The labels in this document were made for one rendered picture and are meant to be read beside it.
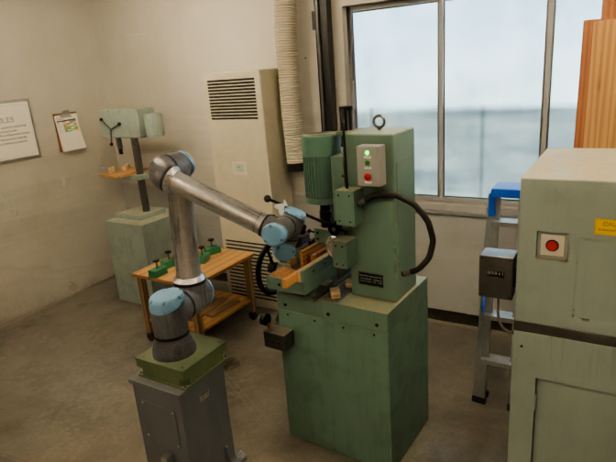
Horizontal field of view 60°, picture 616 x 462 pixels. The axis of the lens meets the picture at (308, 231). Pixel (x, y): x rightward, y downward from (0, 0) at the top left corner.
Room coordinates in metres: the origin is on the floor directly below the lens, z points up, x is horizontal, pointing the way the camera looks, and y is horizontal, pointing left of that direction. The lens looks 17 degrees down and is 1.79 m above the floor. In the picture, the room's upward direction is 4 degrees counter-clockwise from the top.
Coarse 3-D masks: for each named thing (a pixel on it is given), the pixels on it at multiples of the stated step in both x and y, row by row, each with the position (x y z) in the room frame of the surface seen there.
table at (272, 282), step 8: (280, 264) 2.47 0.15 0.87; (272, 272) 2.29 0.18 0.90; (320, 272) 2.25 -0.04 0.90; (328, 272) 2.31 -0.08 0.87; (336, 272) 2.37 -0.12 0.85; (272, 280) 2.24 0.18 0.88; (280, 280) 2.21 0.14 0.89; (312, 280) 2.19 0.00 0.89; (320, 280) 2.25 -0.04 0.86; (272, 288) 2.24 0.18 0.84; (280, 288) 2.21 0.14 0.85; (288, 288) 2.19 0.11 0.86; (296, 288) 2.16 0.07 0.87; (304, 288) 2.14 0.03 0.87; (312, 288) 2.19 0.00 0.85
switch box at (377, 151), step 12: (372, 144) 2.11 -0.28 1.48; (360, 156) 2.09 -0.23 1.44; (372, 156) 2.06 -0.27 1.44; (384, 156) 2.09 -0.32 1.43; (360, 168) 2.09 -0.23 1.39; (372, 168) 2.06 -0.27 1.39; (384, 168) 2.08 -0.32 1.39; (360, 180) 2.09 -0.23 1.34; (372, 180) 2.06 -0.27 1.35; (384, 180) 2.08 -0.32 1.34
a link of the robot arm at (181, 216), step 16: (176, 160) 2.19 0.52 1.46; (192, 160) 2.29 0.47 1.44; (176, 208) 2.21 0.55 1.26; (192, 208) 2.26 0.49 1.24; (176, 224) 2.21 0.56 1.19; (192, 224) 2.24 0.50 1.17; (176, 240) 2.22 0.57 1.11; (192, 240) 2.23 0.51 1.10; (176, 256) 2.22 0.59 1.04; (192, 256) 2.22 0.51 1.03; (176, 272) 2.24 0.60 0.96; (192, 272) 2.22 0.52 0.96; (192, 288) 2.20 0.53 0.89; (208, 288) 2.28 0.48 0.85; (208, 304) 2.28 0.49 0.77
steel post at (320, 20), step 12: (324, 0) 3.72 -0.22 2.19; (312, 12) 3.77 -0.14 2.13; (324, 12) 3.72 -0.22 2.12; (324, 24) 3.72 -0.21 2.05; (324, 36) 3.73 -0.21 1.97; (324, 48) 3.73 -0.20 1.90; (324, 60) 3.73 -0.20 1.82; (324, 72) 3.74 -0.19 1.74; (324, 84) 3.74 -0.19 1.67; (324, 96) 3.74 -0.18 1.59; (324, 108) 3.74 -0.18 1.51; (324, 120) 3.74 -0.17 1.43; (336, 120) 3.76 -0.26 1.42
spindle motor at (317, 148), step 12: (324, 132) 2.43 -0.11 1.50; (312, 144) 2.32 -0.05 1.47; (324, 144) 2.31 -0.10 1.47; (336, 144) 2.34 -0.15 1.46; (312, 156) 2.32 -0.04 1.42; (324, 156) 2.31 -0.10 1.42; (312, 168) 2.33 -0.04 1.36; (324, 168) 2.31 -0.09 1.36; (312, 180) 2.33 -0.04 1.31; (324, 180) 2.31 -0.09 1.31; (312, 192) 2.34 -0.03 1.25; (324, 192) 2.31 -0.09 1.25; (324, 204) 2.31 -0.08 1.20
